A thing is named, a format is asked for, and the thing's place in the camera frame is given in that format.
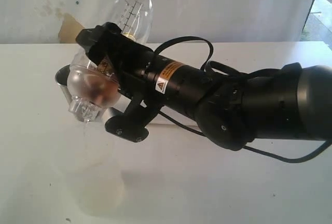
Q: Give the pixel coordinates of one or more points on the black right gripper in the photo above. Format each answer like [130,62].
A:
[132,61]

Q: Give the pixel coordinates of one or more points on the clear plastic measuring cup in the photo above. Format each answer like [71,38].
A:
[134,18]

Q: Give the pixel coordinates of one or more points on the clear plastic shaker lid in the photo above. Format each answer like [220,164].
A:
[77,82]

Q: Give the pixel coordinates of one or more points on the stainless steel cup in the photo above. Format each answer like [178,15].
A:
[63,84]

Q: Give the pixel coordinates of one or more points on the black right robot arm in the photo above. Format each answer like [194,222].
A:
[231,108]

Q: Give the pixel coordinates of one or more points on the brown food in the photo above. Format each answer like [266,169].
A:
[103,92]

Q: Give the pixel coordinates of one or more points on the white rectangular tray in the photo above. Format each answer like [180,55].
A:
[123,102]

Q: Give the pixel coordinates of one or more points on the white backdrop cloth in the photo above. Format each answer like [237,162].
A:
[39,21]

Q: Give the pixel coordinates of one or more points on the wrist camera black and white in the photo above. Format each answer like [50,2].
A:
[131,125]

